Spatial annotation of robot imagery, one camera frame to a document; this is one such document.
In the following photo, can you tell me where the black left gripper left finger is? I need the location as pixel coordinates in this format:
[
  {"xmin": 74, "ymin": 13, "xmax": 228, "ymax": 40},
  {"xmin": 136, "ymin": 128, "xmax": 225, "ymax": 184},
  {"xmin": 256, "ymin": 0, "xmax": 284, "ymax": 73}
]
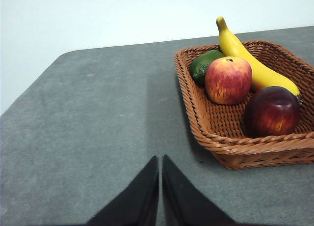
[{"xmin": 87, "ymin": 155, "xmax": 160, "ymax": 226}]

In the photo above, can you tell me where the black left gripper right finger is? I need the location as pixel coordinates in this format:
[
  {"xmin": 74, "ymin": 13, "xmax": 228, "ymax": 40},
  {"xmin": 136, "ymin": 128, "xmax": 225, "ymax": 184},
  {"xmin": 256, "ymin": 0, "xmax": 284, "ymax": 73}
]
[{"xmin": 161, "ymin": 154, "xmax": 237, "ymax": 226}]

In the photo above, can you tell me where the dark red plum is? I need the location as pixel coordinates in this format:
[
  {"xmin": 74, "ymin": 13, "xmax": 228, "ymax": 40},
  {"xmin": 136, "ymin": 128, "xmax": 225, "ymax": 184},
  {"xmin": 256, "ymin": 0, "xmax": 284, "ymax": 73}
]
[{"xmin": 244, "ymin": 85, "xmax": 301, "ymax": 139}]

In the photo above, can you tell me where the brown wicker basket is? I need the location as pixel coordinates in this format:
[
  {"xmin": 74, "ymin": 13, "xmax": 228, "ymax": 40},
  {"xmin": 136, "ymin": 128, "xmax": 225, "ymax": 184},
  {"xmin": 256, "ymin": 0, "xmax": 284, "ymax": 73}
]
[{"xmin": 174, "ymin": 40, "xmax": 314, "ymax": 170}]

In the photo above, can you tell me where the red yellow apple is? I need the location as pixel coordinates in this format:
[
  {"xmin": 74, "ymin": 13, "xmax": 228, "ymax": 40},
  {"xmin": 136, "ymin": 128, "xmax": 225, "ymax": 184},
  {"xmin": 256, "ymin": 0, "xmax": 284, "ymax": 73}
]
[{"xmin": 205, "ymin": 56, "xmax": 253, "ymax": 105}]

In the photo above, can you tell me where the yellow banana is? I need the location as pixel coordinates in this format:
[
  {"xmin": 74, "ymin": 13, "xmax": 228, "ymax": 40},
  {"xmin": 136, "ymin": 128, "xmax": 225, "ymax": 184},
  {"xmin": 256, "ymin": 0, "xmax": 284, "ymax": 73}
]
[{"xmin": 215, "ymin": 16, "xmax": 304, "ymax": 106}]

